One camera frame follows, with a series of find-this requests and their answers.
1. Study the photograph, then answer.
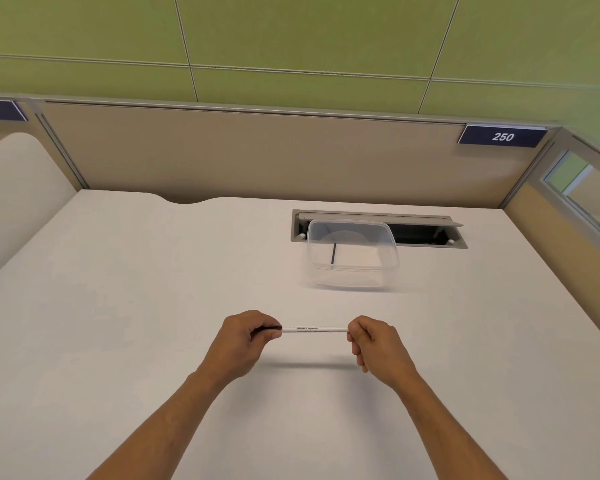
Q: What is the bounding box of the person's left hand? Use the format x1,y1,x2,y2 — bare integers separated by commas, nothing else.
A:
199,309,284,393

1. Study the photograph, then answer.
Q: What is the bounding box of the person's right hand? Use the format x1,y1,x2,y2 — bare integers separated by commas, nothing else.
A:
346,315,424,394

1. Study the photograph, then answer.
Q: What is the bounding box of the white marker with black cap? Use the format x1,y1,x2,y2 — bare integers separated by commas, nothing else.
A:
252,324,352,337

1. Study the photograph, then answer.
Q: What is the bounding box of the clear plastic container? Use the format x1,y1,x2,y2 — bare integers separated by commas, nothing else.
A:
307,219,400,291

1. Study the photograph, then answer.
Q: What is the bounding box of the person's left forearm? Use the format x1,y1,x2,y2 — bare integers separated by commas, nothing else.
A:
87,369,226,480

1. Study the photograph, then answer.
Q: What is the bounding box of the person's right forearm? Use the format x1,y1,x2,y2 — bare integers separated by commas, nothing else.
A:
397,374,509,480

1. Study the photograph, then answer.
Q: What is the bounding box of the beige desk partition panel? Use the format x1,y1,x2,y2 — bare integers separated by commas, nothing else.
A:
39,100,561,209

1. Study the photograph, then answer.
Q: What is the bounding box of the beige side partition with window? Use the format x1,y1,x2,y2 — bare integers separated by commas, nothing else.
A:
499,127,600,355

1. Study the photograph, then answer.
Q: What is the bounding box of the navy desk number sign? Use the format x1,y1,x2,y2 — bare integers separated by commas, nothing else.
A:
0,98,29,123
457,123,549,148

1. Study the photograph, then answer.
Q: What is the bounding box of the grey desk cable tray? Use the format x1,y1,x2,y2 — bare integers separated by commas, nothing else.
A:
291,209,469,251

